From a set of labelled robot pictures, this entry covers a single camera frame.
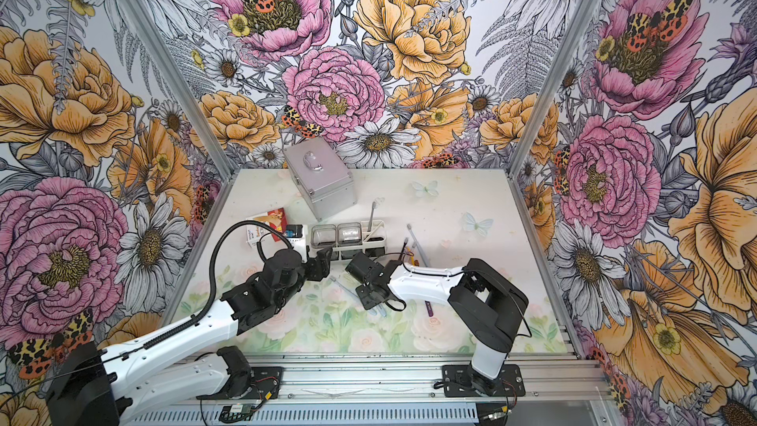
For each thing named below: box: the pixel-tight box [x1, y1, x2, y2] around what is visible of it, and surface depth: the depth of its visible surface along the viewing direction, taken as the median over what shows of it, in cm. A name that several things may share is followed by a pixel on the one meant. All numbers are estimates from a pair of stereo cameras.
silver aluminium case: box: [281, 136, 358, 222], surface depth 104 cm
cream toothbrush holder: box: [309, 219, 388, 265], surface depth 94 cm
